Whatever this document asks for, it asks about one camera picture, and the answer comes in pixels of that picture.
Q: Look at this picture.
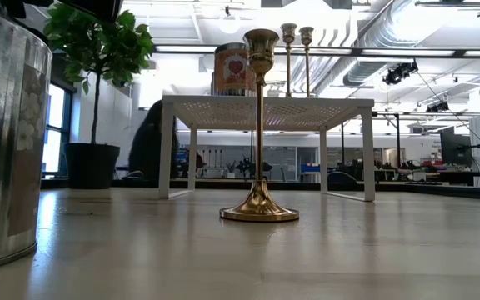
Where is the window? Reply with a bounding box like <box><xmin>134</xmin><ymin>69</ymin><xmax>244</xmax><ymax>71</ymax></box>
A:
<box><xmin>42</xmin><ymin>82</ymin><xmax>73</xmax><ymax>176</ymax></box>

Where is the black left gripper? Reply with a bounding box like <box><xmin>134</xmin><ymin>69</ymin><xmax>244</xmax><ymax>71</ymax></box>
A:
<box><xmin>56</xmin><ymin>0</ymin><xmax>124</xmax><ymax>23</ymax></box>

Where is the green potted plant black pot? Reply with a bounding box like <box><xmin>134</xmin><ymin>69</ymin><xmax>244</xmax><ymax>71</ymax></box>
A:
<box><xmin>42</xmin><ymin>2</ymin><xmax>156</xmax><ymax>191</ymax></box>

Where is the round white ceiling lamp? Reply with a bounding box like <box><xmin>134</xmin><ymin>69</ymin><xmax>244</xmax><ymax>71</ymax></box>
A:
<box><xmin>217</xmin><ymin>6</ymin><xmax>242</xmax><ymax>35</ymax></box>

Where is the white perforated shelf riser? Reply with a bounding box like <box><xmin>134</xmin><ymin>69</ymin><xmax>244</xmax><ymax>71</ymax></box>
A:
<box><xmin>159</xmin><ymin>95</ymin><xmax>377</xmax><ymax>203</ymax></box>

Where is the person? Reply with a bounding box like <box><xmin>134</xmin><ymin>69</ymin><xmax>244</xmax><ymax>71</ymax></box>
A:
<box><xmin>127</xmin><ymin>98</ymin><xmax>179</xmax><ymax>181</ymax></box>

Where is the silver ventilation duct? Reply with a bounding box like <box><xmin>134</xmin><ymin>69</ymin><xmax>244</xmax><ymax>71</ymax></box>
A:
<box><xmin>283</xmin><ymin>0</ymin><xmax>437</xmax><ymax>98</ymax></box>

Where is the brass candlestick holder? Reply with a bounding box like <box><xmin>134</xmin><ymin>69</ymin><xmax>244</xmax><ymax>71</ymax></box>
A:
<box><xmin>298</xmin><ymin>26</ymin><xmax>315</xmax><ymax>98</ymax></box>
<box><xmin>219</xmin><ymin>28</ymin><xmax>300</xmax><ymax>223</ymax></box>
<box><xmin>280</xmin><ymin>22</ymin><xmax>298</xmax><ymax>98</ymax></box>

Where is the black ceiling track light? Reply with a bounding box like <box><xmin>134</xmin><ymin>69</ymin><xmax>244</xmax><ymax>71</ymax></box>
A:
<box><xmin>414</xmin><ymin>0</ymin><xmax>480</xmax><ymax>18</ymax></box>

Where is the black aluminium rig frame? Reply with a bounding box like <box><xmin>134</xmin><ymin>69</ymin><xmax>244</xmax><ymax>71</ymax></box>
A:
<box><xmin>42</xmin><ymin>177</ymin><xmax>480</xmax><ymax>202</ymax></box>

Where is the black office chair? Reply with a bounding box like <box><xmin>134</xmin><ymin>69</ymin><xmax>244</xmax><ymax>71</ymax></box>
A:
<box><xmin>327</xmin><ymin>171</ymin><xmax>358</xmax><ymax>187</ymax></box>

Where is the black computer monitor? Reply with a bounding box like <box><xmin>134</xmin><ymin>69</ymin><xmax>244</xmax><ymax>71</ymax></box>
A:
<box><xmin>439</xmin><ymin>126</ymin><xmax>474</xmax><ymax>168</ymax></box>

